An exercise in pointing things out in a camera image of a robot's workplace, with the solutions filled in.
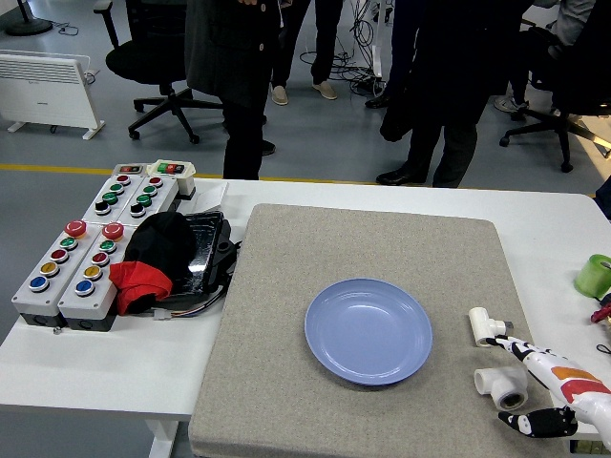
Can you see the white panel heater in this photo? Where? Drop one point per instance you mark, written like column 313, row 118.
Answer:
column 43, row 90

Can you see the white pipe fitting metal thread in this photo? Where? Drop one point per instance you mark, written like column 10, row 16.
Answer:
column 501, row 381

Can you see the small red object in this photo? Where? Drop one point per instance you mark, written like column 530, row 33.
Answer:
column 601, row 314

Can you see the grey four-button control box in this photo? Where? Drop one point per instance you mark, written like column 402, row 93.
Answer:
column 153, row 205
column 107, row 212

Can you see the small black switch box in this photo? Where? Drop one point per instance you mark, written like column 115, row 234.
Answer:
column 130, row 169

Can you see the cream switch box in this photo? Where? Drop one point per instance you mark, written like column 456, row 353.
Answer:
column 183, row 181

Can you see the green tape roll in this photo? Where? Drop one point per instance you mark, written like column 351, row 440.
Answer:
column 592, row 279

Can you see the black bag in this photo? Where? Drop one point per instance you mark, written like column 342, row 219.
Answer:
column 396, row 119

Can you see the person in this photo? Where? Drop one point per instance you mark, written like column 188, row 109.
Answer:
column 401, row 47
column 458, row 71
column 238, row 71
column 324, row 38
column 573, row 19

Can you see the small white pipe tee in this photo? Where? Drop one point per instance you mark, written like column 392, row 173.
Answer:
column 479, row 326

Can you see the red cloth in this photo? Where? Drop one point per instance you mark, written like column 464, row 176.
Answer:
column 141, row 284

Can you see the black cloth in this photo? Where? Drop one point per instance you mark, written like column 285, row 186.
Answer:
column 160, row 243

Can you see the black office chair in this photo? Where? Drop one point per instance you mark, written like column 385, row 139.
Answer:
column 143, row 62
column 565, row 129

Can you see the grey-brown mat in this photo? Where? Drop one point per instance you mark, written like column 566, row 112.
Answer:
column 286, row 405

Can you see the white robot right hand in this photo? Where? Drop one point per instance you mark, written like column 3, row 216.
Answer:
column 573, row 381

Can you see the black round stand base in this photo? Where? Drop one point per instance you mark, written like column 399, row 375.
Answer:
column 28, row 26

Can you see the grey five-button control box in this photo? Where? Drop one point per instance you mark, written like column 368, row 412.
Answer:
column 95, row 303
column 28, row 298

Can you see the blue plate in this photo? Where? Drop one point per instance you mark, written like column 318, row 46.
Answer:
column 367, row 334

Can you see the white paper card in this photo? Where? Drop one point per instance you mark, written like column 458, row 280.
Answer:
column 210, row 196

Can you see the black glossy tray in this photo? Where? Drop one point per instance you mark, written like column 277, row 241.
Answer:
column 205, row 257

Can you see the white table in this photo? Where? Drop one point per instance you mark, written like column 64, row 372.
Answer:
column 95, row 372

